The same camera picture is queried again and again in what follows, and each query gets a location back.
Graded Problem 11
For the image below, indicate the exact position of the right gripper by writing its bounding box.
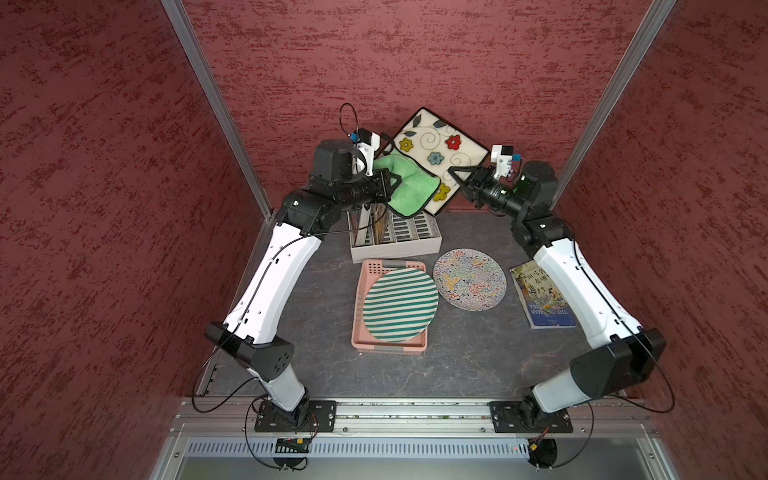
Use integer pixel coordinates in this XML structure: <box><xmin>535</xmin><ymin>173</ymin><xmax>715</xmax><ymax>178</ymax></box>
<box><xmin>447</xmin><ymin>163</ymin><xmax>528</xmax><ymax>218</ymax></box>

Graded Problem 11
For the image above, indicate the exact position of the green microfibre cloth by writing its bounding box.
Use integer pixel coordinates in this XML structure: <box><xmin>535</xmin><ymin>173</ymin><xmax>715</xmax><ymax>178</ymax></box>
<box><xmin>373</xmin><ymin>153</ymin><xmax>441</xmax><ymax>218</ymax></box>

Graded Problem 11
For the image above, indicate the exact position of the square floral plate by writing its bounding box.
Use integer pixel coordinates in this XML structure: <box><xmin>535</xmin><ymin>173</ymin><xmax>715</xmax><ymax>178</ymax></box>
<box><xmin>394</xmin><ymin>108</ymin><xmax>489</xmax><ymax>216</ymax></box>

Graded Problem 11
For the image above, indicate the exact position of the colourful squiggle round plate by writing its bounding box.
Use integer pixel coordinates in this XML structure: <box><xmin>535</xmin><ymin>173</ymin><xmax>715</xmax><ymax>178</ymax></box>
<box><xmin>432</xmin><ymin>248</ymin><xmax>507</xmax><ymax>312</ymax></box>

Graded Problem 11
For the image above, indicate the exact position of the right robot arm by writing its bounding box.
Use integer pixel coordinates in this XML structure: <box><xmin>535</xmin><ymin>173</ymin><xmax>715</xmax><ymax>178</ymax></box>
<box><xmin>448</xmin><ymin>161</ymin><xmax>666</xmax><ymax>420</ymax></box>

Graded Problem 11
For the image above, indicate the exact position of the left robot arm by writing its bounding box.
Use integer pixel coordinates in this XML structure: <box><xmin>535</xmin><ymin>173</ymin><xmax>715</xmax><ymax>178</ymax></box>
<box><xmin>205</xmin><ymin>133</ymin><xmax>402</xmax><ymax>418</ymax></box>

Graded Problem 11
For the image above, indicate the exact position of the green striped round plate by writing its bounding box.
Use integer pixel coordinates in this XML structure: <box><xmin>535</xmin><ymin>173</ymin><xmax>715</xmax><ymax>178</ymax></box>
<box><xmin>362</xmin><ymin>268</ymin><xmax>440</xmax><ymax>343</ymax></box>

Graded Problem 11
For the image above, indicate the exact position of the yellow illustrated book in rack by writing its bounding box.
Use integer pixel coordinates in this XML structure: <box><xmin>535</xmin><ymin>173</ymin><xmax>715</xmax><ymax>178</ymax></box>
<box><xmin>371</xmin><ymin>203</ymin><xmax>390</xmax><ymax>245</ymax></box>

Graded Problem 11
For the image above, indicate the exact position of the white file organiser rack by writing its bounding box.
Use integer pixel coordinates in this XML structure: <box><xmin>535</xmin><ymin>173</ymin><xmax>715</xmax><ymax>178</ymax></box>
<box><xmin>346</xmin><ymin>210</ymin><xmax>442</xmax><ymax>264</ymax></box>

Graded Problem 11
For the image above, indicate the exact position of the book in rack left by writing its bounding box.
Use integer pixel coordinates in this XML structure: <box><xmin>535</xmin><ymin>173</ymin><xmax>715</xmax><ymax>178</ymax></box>
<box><xmin>352</xmin><ymin>207</ymin><xmax>371</xmax><ymax>247</ymax></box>

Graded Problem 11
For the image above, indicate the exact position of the pink plastic basket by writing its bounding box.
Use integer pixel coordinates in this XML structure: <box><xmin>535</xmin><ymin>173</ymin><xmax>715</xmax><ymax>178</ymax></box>
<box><xmin>351</xmin><ymin>259</ymin><xmax>428</xmax><ymax>355</ymax></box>

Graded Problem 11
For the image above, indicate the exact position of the illustrated children's book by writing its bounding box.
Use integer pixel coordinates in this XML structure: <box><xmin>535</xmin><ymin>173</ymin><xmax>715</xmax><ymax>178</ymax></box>
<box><xmin>510</xmin><ymin>261</ymin><xmax>578</xmax><ymax>330</ymax></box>

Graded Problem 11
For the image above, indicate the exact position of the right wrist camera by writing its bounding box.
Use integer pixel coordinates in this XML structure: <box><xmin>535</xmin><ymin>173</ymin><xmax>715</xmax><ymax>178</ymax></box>
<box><xmin>490</xmin><ymin>144</ymin><xmax>522</xmax><ymax>180</ymax></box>

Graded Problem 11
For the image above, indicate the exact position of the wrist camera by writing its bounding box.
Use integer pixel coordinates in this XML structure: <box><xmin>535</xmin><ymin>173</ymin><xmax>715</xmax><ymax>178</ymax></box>
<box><xmin>490</xmin><ymin>144</ymin><xmax>522</xmax><ymax>180</ymax></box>
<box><xmin>349</xmin><ymin>128</ymin><xmax>381</xmax><ymax>177</ymax></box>

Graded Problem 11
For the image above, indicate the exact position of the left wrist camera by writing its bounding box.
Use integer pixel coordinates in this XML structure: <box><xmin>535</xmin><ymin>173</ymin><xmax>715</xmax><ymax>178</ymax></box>
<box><xmin>349</xmin><ymin>128</ymin><xmax>381</xmax><ymax>177</ymax></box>

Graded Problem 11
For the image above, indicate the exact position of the right aluminium corner post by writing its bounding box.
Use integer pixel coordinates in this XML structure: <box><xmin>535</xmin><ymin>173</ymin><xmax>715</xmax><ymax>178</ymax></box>
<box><xmin>552</xmin><ymin>0</ymin><xmax>676</xmax><ymax>207</ymax></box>

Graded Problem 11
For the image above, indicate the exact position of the aluminium corner post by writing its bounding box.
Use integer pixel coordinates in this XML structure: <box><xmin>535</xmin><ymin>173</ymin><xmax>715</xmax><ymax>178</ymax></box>
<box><xmin>161</xmin><ymin>0</ymin><xmax>272</xmax><ymax>219</ymax></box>
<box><xmin>552</xmin><ymin>0</ymin><xmax>676</xmax><ymax>207</ymax></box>

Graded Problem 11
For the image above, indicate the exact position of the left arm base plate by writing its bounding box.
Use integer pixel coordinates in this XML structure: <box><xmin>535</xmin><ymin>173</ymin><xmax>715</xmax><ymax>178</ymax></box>
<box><xmin>251</xmin><ymin>399</ymin><xmax>338</xmax><ymax>434</ymax></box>

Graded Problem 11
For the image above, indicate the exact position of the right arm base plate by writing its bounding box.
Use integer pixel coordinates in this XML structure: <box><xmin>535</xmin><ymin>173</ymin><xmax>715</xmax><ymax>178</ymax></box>
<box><xmin>488</xmin><ymin>398</ymin><xmax>574</xmax><ymax>434</ymax></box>

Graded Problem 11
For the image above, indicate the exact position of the left aluminium corner post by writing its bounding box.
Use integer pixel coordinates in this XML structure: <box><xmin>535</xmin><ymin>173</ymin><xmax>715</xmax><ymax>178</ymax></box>
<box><xmin>161</xmin><ymin>0</ymin><xmax>272</xmax><ymax>219</ymax></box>

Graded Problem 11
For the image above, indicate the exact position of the aluminium front rail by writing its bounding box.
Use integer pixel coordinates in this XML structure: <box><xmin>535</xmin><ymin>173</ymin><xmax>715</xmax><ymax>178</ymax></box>
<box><xmin>168</xmin><ymin>397</ymin><xmax>660</xmax><ymax>439</ymax></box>

